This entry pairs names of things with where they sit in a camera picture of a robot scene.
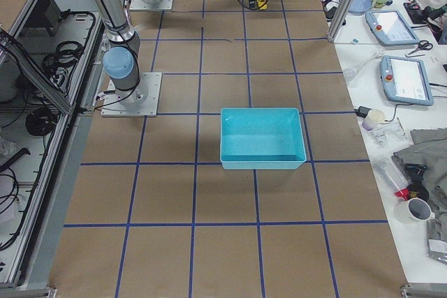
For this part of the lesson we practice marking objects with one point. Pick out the yellow beetle toy car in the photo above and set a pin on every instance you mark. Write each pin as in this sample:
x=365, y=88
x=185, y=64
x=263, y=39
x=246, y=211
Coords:
x=261, y=1

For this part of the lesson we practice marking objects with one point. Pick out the far teach pendant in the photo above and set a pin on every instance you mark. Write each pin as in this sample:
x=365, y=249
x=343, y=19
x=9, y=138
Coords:
x=390, y=28

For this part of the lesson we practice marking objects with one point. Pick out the teach pendant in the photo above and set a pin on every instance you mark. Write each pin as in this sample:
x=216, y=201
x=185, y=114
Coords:
x=405, y=81
x=390, y=28

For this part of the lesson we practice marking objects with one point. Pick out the teal plastic bin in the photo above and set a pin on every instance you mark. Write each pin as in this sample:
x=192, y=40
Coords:
x=261, y=139

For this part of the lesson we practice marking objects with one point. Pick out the near teach pendant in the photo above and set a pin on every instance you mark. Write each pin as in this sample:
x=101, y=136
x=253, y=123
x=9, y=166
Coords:
x=405, y=81

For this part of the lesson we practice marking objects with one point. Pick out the cream paper cup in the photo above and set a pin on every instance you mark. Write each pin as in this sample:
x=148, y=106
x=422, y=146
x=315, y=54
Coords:
x=373, y=119

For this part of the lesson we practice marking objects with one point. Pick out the grey cloth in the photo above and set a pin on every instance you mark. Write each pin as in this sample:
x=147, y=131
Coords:
x=429, y=149

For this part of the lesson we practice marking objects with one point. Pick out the white grey mug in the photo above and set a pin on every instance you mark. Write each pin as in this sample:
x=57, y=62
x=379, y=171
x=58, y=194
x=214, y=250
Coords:
x=413, y=210

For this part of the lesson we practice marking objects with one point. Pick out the black handled scissors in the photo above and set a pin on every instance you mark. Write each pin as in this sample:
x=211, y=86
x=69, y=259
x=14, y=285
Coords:
x=422, y=45

